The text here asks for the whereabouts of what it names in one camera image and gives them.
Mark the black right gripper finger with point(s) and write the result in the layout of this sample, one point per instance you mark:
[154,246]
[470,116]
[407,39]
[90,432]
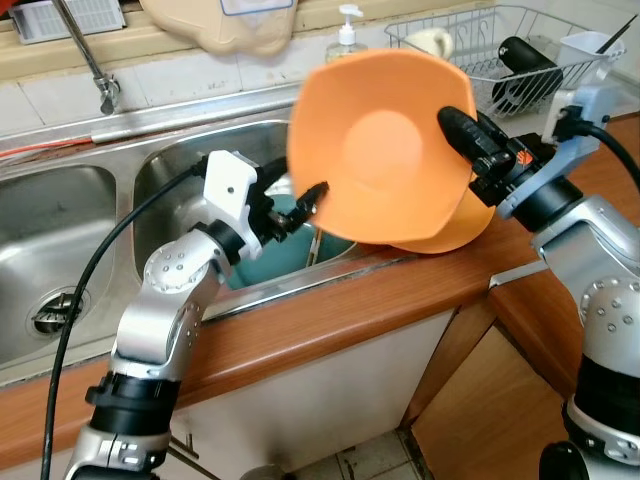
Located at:
[470,132]

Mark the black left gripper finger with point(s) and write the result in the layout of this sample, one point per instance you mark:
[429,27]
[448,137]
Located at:
[306,202]
[276,174]

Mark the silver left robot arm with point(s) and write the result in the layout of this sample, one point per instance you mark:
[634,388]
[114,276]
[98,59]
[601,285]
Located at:
[160,310]

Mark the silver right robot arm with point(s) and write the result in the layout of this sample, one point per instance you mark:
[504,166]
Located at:
[600,290]

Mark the teal plate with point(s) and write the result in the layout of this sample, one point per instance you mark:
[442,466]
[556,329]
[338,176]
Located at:
[290,255]

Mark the black bottle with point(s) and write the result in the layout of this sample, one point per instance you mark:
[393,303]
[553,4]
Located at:
[525,58]

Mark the cream mug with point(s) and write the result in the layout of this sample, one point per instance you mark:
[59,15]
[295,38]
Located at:
[430,42]

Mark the white cutlery holder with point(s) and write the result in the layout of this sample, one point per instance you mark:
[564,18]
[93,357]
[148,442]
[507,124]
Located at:
[585,55]

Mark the grey drain tray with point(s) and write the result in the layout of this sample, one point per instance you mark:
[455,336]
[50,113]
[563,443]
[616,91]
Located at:
[625,100]

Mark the clear soap pump bottle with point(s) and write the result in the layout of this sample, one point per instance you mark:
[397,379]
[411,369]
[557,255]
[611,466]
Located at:
[348,45]

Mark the thin black utensil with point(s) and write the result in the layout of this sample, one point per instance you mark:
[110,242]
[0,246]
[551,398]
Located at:
[618,35]

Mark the chrome faucet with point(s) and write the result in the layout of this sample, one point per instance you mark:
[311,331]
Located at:
[108,92]

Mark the white cabinet door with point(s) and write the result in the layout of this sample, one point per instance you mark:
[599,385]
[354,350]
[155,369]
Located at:
[330,400]

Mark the stainless steel double sink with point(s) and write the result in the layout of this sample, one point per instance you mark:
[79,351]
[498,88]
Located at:
[60,230]

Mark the brown wooden cabinet door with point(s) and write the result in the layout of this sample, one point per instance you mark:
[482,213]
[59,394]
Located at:
[490,420]

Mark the white slatted tray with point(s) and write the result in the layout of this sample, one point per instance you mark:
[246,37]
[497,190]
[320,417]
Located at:
[70,18]

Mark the dark robot foot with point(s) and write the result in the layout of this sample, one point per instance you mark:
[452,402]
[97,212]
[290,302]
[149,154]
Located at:
[262,473]

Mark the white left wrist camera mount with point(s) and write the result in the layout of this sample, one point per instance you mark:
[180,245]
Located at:
[228,185]

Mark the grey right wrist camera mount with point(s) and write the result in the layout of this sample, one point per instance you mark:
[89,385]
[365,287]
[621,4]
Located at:
[585,110]

